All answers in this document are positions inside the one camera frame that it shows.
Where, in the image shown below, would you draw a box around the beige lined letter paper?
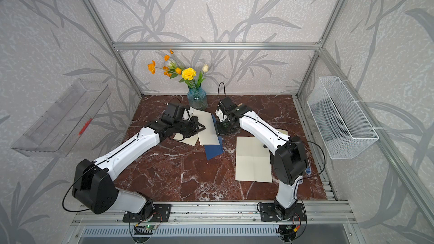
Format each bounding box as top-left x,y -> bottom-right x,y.
193,109 -> 219,145

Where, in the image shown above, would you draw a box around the dark blue envelope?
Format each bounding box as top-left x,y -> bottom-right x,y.
204,116 -> 223,160

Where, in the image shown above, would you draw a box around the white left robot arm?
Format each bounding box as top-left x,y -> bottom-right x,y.
69,116 -> 206,219

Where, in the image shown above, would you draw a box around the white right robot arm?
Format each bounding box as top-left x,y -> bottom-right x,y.
216,103 -> 308,215

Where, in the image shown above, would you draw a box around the cream envelope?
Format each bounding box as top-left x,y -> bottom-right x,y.
174,133 -> 198,146

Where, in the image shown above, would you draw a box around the blue glass vase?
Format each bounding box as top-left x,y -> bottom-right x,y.
186,87 -> 208,111

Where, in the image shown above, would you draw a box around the cream unfolded paper sheet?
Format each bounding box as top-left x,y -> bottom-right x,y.
235,137 -> 272,183

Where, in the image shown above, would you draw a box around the small beige card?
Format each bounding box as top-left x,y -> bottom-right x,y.
277,129 -> 288,135

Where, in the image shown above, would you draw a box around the yellow orange artificial flowers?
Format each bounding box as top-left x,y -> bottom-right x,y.
147,50 -> 210,89

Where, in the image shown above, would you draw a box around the left circuit board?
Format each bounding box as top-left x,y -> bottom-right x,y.
133,224 -> 160,235

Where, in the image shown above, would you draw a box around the circuit board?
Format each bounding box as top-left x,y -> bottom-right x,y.
276,224 -> 301,237
133,224 -> 160,235

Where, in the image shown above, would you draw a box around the right circuit board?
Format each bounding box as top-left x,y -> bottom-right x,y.
276,224 -> 301,237

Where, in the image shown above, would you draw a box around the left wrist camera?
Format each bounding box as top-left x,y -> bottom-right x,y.
161,103 -> 190,124

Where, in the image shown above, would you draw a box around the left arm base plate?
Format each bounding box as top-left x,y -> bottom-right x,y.
122,203 -> 172,224

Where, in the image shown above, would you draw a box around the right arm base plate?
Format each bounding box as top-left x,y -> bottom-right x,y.
257,202 -> 307,222

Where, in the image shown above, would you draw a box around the white wire mesh basket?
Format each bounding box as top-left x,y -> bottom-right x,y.
307,76 -> 379,160

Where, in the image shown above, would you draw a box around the aluminium front rail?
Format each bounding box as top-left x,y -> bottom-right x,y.
72,200 -> 357,226

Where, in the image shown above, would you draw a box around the clear acrylic wall shelf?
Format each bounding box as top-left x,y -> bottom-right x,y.
11,79 -> 111,158

